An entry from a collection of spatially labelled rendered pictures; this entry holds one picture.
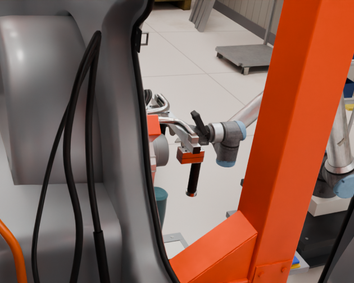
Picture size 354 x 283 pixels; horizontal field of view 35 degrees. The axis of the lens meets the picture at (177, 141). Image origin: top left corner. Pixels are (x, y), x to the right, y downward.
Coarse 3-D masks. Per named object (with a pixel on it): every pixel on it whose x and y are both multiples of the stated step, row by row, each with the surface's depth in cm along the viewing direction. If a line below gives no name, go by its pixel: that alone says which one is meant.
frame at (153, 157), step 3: (147, 108) 192; (147, 114) 191; (150, 144) 189; (150, 147) 188; (150, 150) 188; (153, 150) 188; (150, 153) 188; (153, 153) 188; (153, 156) 188; (153, 159) 187; (153, 162) 187; (153, 165) 187; (153, 168) 188; (153, 171) 188; (153, 174) 189; (153, 177) 190; (153, 180) 190; (153, 183) 191
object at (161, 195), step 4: (156, 188) 215; (160, 188) 216; (156, 192) 213; (160, 192) 213; (164, 192) 213; (156, 196) 210; (160, 196) 211; (164, 196) 211; (156, 200) 210; (160, 200) 210; (164, 200) 211; (160, 204) 211; (164, 204) 213; (160, 208) 212; (164, 208) 214; (160, 212) 213; (164, 212) 215; (160, 216) 214; (164, 216) 216; (160, 220) 215
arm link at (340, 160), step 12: (336, 120) 252; (336, 132) 256; (336, 144) 260; (348, 144) 262; (336, 156) 264; (348, 156) 265; (324, 168) 281; (336, 168) 268; (348, 168) 266; (336, 180) 270; (348, 180) 267; (336, 192) 271; (348, 192) 271
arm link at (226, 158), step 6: (216, 144) 260; (222, 144) 252; (216, 150) 258; (222, 150) 252; (228, 150) 251; (234, 150) 252; (222, 156) 253; (228, 156) 252; (234, 156) 254; (216, 162) 258; (222, 162) 255; (228, 162) 254; (234, 162) 256
